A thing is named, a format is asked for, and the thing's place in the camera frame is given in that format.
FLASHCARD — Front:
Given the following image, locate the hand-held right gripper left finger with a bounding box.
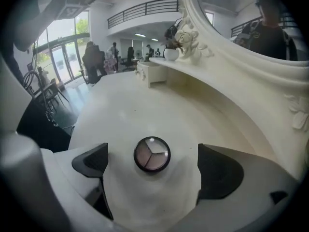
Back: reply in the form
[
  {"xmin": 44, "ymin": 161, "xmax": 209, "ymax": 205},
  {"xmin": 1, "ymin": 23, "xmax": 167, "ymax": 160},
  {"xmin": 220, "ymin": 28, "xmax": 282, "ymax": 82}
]
[{"xmin": 40, "ymin": 143, "xmax": 136, "ymax": 232}]

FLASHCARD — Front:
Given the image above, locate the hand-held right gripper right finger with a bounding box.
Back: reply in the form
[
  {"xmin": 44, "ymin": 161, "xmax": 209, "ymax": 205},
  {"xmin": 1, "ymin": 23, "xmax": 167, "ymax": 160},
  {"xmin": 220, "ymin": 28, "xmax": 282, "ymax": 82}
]
[{"xmin": 169, "ymin": 143, "xmax": 299, "ymax": 232}]

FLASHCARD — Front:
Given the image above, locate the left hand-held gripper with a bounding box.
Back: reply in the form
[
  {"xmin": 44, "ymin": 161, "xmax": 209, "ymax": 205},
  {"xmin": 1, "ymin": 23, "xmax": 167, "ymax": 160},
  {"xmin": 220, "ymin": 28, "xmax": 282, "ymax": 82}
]
[{"xmin": 47, "ymin": 0, "xmax": 112, "ymax": 21}]

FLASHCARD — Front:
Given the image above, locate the round three-shade eyeshadow compact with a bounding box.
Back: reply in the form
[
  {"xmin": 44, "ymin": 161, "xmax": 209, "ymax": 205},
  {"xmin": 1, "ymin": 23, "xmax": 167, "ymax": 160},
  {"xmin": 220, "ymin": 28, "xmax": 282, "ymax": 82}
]
[{"xmin": 133, "ymin": 136, "xmax": 171, "ymax": 173}]

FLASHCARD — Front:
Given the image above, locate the white ornate dressing table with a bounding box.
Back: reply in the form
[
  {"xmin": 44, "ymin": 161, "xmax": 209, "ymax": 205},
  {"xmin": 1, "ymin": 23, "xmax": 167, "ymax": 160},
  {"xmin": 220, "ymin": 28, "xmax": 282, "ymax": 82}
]
[{"xmin": 68, "ymin": 57, "xmax": 309, "ymax": 227}]

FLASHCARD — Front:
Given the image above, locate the small white drawer box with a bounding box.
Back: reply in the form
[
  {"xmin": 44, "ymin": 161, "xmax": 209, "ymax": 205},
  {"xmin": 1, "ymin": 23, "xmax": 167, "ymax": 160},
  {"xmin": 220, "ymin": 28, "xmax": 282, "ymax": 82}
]
[{"xmin": 134, "ymin": 61, "xmax": 168, "ymax": 88}]

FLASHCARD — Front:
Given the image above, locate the person's left forearm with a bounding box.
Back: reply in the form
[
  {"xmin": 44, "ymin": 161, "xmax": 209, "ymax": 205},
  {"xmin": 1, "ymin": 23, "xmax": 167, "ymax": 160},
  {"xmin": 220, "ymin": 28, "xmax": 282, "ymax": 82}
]
[{"xmin": 4, "ymin": 0, "xmax": 55, "ymax": 53}]

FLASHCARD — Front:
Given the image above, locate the large glass window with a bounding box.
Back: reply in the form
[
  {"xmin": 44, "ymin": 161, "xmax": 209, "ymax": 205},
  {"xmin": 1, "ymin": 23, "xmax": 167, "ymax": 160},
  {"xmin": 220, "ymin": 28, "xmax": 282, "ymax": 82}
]
[{"xmin": 30, "ymin": 10, "xmax": 90, "ymax": 88}]

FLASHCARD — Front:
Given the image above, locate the pink patterned cloth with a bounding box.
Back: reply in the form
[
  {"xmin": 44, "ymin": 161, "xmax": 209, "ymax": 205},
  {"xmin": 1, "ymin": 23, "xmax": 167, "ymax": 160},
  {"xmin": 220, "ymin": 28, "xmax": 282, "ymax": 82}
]
[{"xmin": 103, "ymin": 58, "xmax": 118, "ymax": 73}]

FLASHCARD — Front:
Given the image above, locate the black balcony railing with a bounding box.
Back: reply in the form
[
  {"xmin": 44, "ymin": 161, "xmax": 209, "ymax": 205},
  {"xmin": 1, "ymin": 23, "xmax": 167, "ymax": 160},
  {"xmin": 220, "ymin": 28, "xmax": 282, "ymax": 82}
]
[{"xmin": 107, "ymin": 0, "xmax": 181, "ymax": 30}]

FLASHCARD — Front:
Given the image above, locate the black office chair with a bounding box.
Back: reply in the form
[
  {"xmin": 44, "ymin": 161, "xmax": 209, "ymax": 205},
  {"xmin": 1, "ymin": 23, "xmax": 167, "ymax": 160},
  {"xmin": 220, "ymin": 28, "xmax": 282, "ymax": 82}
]
[{"xmin": 120, "ymin": 46, "xmax": 136, "ymax": 73}]

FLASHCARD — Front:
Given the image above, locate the dark chair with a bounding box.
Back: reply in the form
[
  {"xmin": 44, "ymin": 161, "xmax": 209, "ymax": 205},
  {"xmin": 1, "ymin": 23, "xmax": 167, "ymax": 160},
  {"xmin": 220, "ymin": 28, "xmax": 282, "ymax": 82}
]
[{"xmin": 48, "ymin": 77, "xmax": 70, "ymax": 105}]

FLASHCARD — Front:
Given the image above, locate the pink flower in white pot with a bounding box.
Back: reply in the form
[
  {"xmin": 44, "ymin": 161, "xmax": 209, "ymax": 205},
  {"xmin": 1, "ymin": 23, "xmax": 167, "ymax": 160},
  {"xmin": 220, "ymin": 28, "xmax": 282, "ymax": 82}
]
[{"xmin": 161, "ymin": 24, "xmax": 184, "ymax": 62}]

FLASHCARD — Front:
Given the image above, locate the white ornate oval mirror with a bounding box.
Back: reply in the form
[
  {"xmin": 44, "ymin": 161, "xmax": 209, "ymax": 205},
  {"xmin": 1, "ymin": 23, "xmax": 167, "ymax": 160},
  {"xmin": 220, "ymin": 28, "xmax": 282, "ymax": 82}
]
[{"xmin": 176, "ymin": 0, "xmax": 309, "ymax": 133}]

